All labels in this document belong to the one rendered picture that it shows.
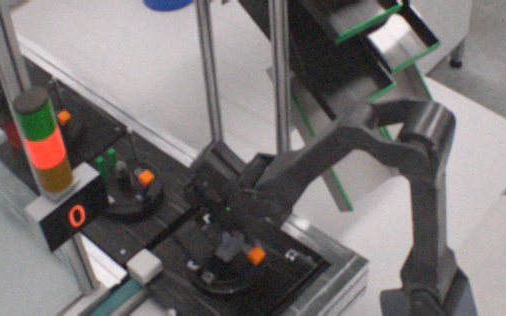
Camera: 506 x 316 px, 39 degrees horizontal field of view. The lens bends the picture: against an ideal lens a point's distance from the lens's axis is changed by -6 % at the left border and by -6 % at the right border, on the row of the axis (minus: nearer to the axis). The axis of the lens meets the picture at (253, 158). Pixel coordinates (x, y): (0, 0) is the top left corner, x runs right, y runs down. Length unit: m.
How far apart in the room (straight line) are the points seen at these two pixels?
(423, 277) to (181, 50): 1.08
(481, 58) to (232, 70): 1.71
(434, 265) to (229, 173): 0.31
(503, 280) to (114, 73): 1.04
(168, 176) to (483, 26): 2.32
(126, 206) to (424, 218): 0.64
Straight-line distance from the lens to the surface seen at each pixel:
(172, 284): 1.29
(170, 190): 1.42
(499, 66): 3.31
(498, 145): 1.69
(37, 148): 1.01
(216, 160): 1.04
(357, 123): 0.86
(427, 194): 0.90
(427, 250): 0.97
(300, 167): 0.96
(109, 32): 2.02
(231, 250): 1.22
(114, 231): 1.38
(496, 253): 1.49
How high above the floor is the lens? 2.02
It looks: 46 degrees down
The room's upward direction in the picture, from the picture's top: 4 degrees counter-clockwise
